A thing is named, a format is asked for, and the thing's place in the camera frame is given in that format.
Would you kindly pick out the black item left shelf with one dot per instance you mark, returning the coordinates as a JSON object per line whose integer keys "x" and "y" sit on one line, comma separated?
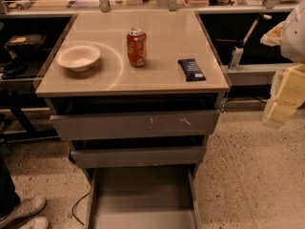
{"x": 25, "y": 51}

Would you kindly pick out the dark trouser leg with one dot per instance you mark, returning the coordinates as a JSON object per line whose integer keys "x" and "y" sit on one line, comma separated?
{"x": 8, "y": 197}

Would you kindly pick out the grey drawer cabinet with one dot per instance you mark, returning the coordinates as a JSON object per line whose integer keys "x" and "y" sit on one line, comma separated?
{"x": 114, "y": 86}

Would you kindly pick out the grey drawer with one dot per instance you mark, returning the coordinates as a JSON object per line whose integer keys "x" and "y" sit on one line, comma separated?
{"x": 134, "y": 125}
{"x": 136, "y": 157}

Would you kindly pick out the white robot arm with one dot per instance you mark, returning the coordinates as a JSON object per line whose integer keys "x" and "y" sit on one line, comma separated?
{"x": 293, "y": 35}

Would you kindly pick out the open bottom drawer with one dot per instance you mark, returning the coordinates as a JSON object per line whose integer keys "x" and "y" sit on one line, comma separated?
{"x": 156, "y": 197}

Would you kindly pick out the top grey drawer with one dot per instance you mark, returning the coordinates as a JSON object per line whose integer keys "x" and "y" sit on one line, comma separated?
{"x": 134, "y": 125}

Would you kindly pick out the white shoe lower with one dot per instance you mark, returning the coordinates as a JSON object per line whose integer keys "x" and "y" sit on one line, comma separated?
{"x": 36, "y": 223}

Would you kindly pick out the white paper bowl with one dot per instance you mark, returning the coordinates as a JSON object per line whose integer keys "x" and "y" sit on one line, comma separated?
{"x": 78, "y": 57}

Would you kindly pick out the middle grey drawer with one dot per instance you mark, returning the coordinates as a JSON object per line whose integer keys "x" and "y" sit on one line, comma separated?
{"x": 136, "y": 157}

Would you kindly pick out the blue rxbar blueberry bar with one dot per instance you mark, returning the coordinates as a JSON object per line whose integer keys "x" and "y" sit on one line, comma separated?
{"x": 191, "y": 70}

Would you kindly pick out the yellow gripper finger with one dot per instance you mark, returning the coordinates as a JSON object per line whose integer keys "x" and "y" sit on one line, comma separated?
{"x": 273, "y": 37}
{"x": 287, "y": 95}

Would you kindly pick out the orange soda can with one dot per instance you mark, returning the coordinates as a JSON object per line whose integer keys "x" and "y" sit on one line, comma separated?
{"x": 136, "y": 47}

